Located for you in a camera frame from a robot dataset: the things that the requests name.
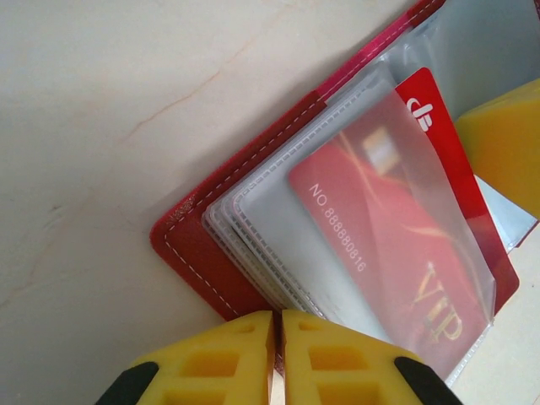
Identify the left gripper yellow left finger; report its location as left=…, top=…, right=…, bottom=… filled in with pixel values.
left=94, top=310, right=275, bottom=405

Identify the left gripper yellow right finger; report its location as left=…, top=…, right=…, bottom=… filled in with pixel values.
left=281, top=310, right=465, bottom=405

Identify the red card with white logo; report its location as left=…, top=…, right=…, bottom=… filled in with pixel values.
left=394, top=67, right=521, bottom=316

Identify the red leather card holder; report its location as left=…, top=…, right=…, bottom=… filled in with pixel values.
left=149, top=0, right=540, bottom=389

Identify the red VIP card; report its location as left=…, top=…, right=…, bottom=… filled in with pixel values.
left=288, top=138, right=497, bottom=372

